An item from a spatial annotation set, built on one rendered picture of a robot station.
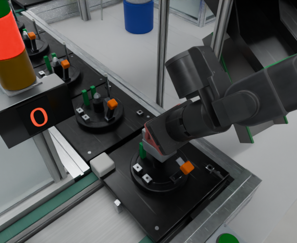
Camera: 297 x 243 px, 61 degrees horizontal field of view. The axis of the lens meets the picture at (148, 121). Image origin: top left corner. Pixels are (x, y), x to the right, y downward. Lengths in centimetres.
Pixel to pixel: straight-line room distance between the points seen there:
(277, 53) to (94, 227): 56
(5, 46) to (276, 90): 33
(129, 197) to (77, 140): 22
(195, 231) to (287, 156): 43
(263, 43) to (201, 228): 42
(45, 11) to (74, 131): 99
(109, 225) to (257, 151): 50
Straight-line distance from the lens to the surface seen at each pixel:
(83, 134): 71
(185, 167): 51
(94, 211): 64
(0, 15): 36
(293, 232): 76
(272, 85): 31
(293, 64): 31
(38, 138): 53
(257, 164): 83
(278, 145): 91
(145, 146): 55
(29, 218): 64
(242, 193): 64
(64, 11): 165
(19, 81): 40
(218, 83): 35
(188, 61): 36
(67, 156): 70
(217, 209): 61
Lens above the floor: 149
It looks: 45 degrees down
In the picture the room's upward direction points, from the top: straight up
